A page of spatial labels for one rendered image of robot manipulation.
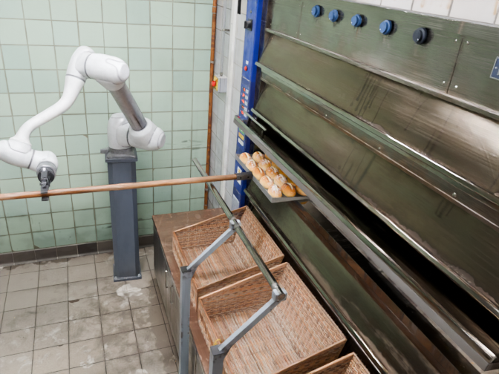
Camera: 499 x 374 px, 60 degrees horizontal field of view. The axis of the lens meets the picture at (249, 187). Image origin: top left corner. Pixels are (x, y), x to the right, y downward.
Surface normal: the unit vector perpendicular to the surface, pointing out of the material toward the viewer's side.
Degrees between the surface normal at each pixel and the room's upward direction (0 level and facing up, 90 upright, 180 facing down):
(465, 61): 92
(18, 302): 0
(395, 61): 90
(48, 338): 0
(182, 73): 90
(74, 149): 90
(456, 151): 70
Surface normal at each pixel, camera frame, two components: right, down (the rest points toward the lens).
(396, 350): -0.85, -0.22
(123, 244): 0.29, 0.45
